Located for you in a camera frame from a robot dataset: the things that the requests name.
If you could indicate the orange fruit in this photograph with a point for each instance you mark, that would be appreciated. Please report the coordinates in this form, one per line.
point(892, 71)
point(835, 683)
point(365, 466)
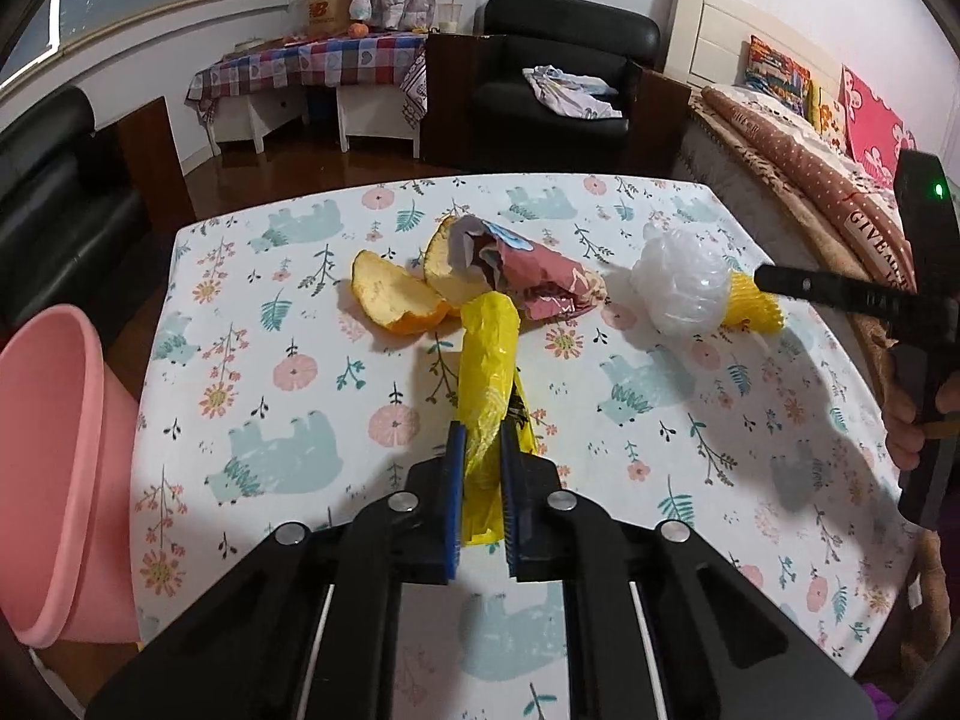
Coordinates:
point(357, 29)

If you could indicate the black leather armchair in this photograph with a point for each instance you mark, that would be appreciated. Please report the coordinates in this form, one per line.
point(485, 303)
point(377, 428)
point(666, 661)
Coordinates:
point(52, 187)
point(570, 22)

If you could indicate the floral bear print tablecloth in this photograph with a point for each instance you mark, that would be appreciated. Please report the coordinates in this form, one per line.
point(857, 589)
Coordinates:
point(300, 420)

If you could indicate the yellow foam net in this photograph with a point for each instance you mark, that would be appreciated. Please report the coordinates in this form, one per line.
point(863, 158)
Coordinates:
point(757, 311)

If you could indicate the checkered tablecloth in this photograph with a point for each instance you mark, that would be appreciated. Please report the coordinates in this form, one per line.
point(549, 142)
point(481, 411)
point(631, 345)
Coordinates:
point(300, 60)

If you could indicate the white desk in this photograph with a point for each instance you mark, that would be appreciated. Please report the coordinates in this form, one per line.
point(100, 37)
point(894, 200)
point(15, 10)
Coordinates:
point(375, 112)

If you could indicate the white bed headboard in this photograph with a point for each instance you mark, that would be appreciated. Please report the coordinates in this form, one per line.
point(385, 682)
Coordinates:
point(712, 37)

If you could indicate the orange peel piece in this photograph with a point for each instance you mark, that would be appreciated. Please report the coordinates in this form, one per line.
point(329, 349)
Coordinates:
point(390, 300)
point(442, 262)

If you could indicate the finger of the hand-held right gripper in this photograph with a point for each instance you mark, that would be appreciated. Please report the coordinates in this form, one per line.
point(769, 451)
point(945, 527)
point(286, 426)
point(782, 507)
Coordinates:
point(802, 283)

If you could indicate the white patterned cloth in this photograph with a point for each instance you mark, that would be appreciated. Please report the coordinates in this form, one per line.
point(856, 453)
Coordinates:
point(570, 94)

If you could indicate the pink paper wrapper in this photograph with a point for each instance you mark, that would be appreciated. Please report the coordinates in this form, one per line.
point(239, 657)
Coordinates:
point(547, 277)

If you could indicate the cup with straw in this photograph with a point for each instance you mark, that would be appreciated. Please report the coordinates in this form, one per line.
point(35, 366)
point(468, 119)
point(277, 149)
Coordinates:
point(450, 19)

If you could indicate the brown polka dot quilt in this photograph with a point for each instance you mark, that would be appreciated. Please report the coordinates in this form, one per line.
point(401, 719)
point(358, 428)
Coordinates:
point(802, 172)

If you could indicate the white plastic bubble bag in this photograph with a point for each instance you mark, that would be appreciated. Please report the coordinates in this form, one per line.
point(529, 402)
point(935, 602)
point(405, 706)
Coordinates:
point(682, 281)

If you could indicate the yellow plastic bag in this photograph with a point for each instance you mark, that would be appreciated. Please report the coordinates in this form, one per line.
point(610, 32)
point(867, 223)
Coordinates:
point(487, 360)

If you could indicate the pink plastic bucket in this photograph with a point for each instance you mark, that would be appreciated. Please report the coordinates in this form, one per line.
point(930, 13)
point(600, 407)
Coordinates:
point(45, 465)

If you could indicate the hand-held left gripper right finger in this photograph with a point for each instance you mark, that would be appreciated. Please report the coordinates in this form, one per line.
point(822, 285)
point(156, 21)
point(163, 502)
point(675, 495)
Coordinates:
point(512, 510)

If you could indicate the person's right hand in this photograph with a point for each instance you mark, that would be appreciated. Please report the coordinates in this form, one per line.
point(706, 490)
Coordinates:
point(904, 431)

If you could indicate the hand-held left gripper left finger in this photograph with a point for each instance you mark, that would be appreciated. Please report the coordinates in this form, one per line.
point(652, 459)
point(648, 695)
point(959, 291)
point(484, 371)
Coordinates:
point(452, 502)

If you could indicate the colourful patterned pillow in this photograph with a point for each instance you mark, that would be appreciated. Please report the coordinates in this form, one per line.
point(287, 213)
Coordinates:
point(780, 75)

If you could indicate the yellow floral pillow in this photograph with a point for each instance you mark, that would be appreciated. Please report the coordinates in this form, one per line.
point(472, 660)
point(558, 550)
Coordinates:
point(829, 120)

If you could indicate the pink floral pillow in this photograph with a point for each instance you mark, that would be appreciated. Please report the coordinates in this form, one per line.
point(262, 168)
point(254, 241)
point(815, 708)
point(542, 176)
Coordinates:
point(874, 120)

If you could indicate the brown paper bag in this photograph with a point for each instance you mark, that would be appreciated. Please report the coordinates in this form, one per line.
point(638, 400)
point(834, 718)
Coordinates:
point(322, 11)

